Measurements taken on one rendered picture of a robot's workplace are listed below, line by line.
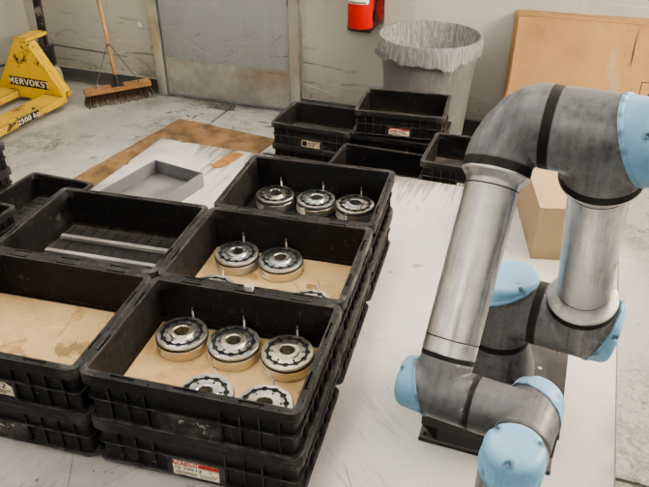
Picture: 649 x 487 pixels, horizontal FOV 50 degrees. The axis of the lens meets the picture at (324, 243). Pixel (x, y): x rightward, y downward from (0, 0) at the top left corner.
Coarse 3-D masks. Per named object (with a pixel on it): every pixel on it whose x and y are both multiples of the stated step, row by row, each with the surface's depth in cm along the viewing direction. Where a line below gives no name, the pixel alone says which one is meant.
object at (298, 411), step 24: (144, 288) 139; (216, 288) 139; (336, 312) 132; (96, 384) 119; (120, 384) 117; (144, 384) 116; (312, 384) 116; (216, 408) 114; (240, 408) 112; (264, 408) 112; (288, 408) 112
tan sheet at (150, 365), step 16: (144, 352) 138; (128, 368) 134; (144, 368) 134; (160, 368) 134; (176, 368) 134; (192, 368) 134; (208, 368) 134; (256, 368) 134; (176, 384) 130; (240, 384) 130; (256, 384) 130; (288, 384) 130
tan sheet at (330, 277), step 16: (208, 272) 161; (256, 272) 161; (304, 272) 161; (320, 272) 161; (336, 272) 161; (272, 288) 156; (288, 288) 156; (304, 288) 156; (320, 288) 156; (336, 288) 156
